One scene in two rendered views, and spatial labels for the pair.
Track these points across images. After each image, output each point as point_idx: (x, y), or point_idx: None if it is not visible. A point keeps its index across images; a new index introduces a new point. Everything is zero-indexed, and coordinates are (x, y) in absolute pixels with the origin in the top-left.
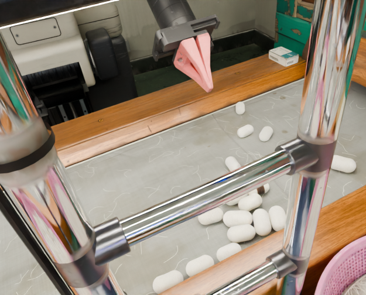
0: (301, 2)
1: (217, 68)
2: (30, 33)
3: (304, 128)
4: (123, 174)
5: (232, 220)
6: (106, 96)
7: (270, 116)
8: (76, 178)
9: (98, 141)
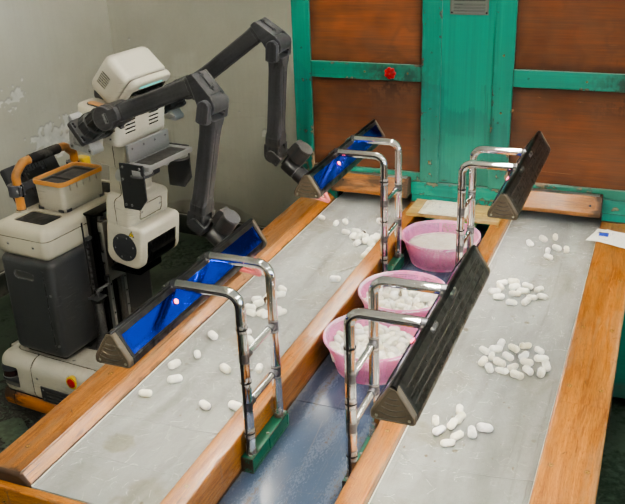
0: (316, 163)
1: None
2: (148, 209)
3: (397, 182)
4: (305, 248)
5: (366, 239)
6: (131, 274)
7: (337, 217)
8: (287, 255)
9: (279, 242)
